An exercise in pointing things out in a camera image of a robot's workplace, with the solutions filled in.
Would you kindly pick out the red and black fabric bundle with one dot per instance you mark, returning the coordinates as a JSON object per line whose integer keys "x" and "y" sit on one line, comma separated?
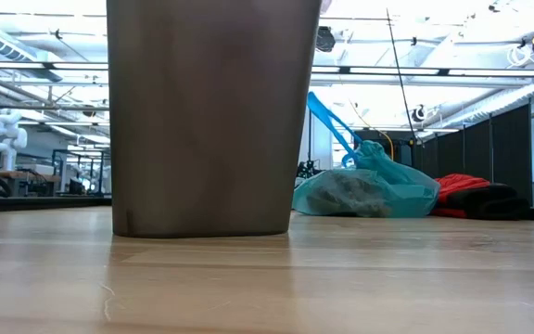
{"x": 480, "y": 199}

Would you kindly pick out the black background robot arm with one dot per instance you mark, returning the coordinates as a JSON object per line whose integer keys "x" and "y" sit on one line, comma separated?
{"x": 306, "y": 169}

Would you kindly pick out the white ventilation duct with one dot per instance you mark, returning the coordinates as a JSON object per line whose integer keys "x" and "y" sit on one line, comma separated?
{"x": 503, "y": 104}

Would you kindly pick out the teal plastic trash bag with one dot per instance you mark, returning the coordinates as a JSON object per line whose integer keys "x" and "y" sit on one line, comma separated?
{"x": 387, "y": 195}

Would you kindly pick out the black bent pipe stand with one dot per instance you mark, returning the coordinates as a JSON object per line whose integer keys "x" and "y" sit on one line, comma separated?
{"x": 310, "y": 139}

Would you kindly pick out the grey plastic trash bin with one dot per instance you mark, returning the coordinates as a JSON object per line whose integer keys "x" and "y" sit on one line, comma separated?
{"x": 211, "y": 116}

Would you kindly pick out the black wall screen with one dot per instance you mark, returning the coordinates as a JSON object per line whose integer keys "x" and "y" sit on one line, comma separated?
{"x": 403, "y": 144}

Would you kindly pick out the white building column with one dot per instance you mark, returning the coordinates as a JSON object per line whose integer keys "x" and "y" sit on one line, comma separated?
{"x": 321, "y": 148}

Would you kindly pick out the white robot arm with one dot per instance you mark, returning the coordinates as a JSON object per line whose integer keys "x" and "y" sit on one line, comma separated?
{"x": 5, "y": 139}

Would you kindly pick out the cluttered background workbench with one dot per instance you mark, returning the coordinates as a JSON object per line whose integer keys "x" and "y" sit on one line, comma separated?
{"x": 26, "y": 176}

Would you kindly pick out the black partition curtain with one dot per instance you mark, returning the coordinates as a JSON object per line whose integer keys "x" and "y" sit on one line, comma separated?
{"x": 480, "y": 153}

